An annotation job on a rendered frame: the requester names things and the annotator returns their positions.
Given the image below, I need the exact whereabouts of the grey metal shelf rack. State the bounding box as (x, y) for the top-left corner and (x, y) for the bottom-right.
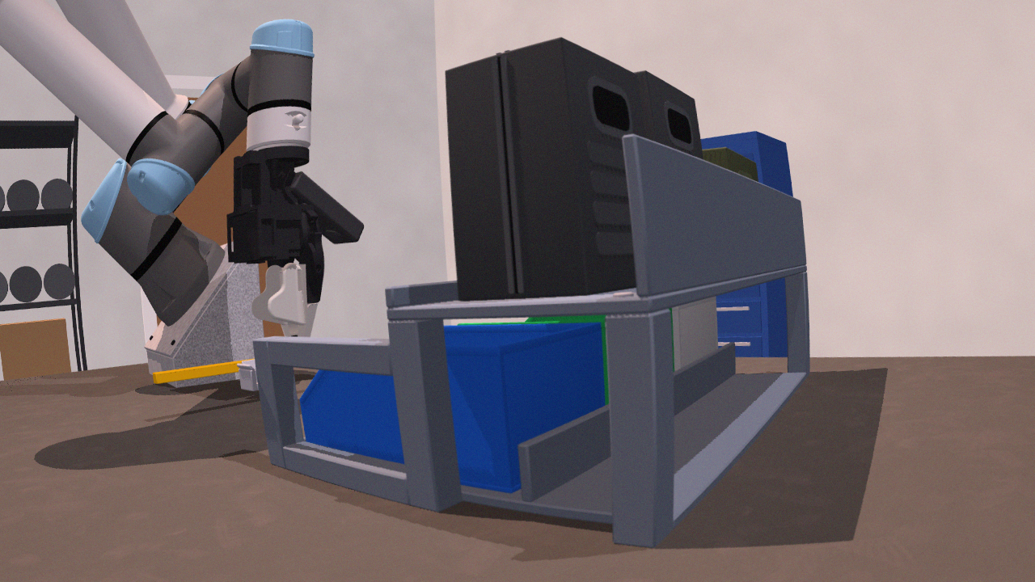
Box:
(237, 134), (810, 548)

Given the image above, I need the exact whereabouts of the yellow bar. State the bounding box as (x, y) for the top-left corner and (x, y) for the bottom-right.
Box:
(153, 361), (242, 384)

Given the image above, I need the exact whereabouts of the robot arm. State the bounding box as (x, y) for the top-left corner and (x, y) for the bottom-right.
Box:
(0, 0), (364, 327)

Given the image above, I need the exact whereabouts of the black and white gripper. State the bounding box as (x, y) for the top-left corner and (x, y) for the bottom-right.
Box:
(226, 145), (324, 337)

